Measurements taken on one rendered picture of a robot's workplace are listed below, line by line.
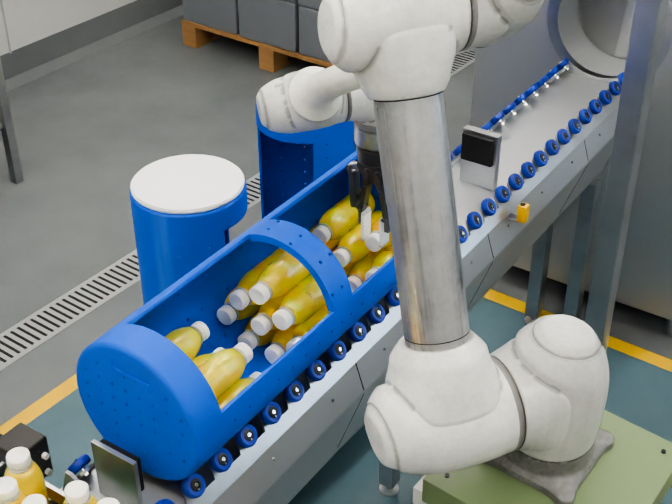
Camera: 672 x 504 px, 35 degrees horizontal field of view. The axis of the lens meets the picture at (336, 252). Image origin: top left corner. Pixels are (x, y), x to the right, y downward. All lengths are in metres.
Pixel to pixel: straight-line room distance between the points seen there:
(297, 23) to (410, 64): 4.08
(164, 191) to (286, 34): 3.05
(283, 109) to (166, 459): 0.66
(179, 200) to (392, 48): 1.20
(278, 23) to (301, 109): 3.64
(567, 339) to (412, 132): 0.41
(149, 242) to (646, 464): 1.31
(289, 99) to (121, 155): 3.07
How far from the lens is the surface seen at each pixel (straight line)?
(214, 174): 2.66
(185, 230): 2.55
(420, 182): 1.51
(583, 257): 3.64
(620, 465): 1.88
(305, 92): 1.94
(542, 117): 3.21
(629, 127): 2.74
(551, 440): 1.72
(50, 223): 4.55
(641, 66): 2.67
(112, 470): 1.91
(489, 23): 1.52
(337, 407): 2.21
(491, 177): 2.80
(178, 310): 2.11
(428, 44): 1.47
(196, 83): 5.64
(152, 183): 2.64
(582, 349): 1.66
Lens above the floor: 2.34
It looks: 34 degrees down
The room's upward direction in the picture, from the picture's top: straight up
